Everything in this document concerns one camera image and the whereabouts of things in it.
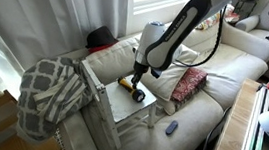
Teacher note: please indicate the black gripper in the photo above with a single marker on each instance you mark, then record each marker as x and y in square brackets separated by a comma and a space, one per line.
[139, 69]

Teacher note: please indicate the yellow and black flashlight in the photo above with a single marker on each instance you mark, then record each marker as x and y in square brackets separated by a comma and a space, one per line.
[133, 91]

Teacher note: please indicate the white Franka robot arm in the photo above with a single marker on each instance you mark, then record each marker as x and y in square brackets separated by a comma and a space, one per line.
[176, 25]

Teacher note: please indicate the small white wooden chair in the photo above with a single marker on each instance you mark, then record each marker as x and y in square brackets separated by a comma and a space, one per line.
[124, 104]

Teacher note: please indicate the large beige cushion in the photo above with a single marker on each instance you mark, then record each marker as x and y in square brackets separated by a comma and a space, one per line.
[170, 80]

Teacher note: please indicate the red patterned cushion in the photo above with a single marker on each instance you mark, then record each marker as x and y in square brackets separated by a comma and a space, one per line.
[189, 84]

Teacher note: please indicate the black red bag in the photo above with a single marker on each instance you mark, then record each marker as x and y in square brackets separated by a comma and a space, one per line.
[99, 37]

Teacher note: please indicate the black remote control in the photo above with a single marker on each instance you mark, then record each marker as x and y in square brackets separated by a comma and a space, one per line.
[171, 127]

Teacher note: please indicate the beige fabric sofa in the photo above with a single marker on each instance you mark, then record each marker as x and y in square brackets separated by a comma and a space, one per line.
[190, 117]

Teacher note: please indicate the grey white patterned blanket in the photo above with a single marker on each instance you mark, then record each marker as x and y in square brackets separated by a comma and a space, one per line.
[48, 92]

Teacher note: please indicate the colourful floral cushion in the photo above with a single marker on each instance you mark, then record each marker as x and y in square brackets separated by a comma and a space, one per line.
[217, 20]

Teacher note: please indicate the light wooden table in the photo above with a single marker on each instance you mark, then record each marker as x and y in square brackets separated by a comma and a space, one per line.
[231, 128]

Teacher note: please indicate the grey white curtains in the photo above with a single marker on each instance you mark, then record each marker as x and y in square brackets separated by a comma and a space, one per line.
[40, 11]

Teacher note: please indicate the white window frame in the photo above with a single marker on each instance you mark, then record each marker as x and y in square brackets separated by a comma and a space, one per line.
[155, 0]

